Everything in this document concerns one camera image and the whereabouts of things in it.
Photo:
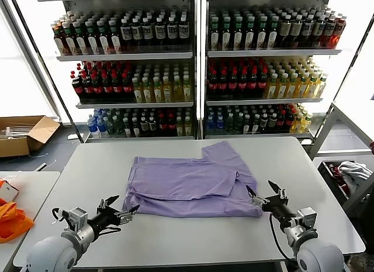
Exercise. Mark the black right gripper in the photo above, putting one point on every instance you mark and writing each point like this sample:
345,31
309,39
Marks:
279,209

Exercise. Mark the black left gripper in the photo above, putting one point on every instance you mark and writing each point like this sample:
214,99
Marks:
105,219

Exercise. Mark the purple printed t-shirt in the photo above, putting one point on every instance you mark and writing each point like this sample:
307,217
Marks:
190,181

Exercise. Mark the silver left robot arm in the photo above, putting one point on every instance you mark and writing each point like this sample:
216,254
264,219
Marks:
49,254

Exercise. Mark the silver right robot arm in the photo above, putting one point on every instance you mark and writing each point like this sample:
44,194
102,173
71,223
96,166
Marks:
318,257

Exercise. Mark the person's hand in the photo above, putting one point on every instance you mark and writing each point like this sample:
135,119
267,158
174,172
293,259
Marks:
372,147

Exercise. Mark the black crate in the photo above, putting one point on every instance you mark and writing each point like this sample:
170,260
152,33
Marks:
324,172

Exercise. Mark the red cloth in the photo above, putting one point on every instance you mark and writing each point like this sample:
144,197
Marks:
336,174

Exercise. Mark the dark bottle beige label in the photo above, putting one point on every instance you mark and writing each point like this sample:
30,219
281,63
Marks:
284,30
272,120
295,29
263,120
144,125
152,124

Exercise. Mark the red cap cola bottle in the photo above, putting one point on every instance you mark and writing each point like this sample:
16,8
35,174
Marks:
242,84
162,125
171,125
88,89
212,84
98,88
252,84
222,84
107,88
78,89
232,84
280,120
289,120
117,87
262,83
127,87

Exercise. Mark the green cap yellow juice bottle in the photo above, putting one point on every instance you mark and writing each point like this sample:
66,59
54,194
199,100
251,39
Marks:
320,86
147,92
167,91
137,92
291,88
187,126
281,89
187,90
306,123
157,91
297,124
301,87
311,87
179,127
271,89
177,90

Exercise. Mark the green soda bottle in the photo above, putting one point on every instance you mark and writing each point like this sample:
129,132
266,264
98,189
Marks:
110,125
229,123
118,125
238,123

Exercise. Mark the small white floor item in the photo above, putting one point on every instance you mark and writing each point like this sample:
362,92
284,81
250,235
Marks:
72,136

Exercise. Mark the white floor bar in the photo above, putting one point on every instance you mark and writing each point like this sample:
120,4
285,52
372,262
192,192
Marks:
41,166

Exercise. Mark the blue water bottle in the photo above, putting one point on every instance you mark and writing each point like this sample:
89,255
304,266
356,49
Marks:
101,125
209,123
219,123
91,126

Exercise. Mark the white grey cloth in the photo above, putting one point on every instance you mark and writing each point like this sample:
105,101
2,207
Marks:
353,169

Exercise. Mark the orange cloth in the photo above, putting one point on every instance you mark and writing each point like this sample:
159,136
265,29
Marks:
11,222

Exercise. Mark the open cardboard box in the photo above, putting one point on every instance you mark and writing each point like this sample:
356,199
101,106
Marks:
44,128

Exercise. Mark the small white orange box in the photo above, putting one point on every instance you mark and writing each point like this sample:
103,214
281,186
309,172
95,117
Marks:
7,193

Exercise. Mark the white tubes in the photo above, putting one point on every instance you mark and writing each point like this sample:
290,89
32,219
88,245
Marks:
17,128

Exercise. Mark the grey metal shelf rack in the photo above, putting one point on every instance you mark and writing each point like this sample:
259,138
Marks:
125,56
271,53

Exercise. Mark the green cap dark tea bottle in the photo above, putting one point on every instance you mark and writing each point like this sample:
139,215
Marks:
249,36
70,41
238,36
226,36
115,38
214,36
272,36
81,39
93,39
261,36
104,38

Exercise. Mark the dark bottle blue white label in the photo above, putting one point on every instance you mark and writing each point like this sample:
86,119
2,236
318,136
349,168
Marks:
147,31
171,30
306,29
126,32
136,32
183,30
160,31
318,28
328,29

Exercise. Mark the orange red tea bottle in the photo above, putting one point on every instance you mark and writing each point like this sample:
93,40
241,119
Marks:
58,41

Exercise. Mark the red drink bottle white cap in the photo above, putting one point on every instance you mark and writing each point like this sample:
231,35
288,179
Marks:
338,29

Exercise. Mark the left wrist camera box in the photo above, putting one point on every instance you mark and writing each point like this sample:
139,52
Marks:
76,218

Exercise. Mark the grey metal frame table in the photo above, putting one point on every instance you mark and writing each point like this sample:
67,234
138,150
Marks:
320,134

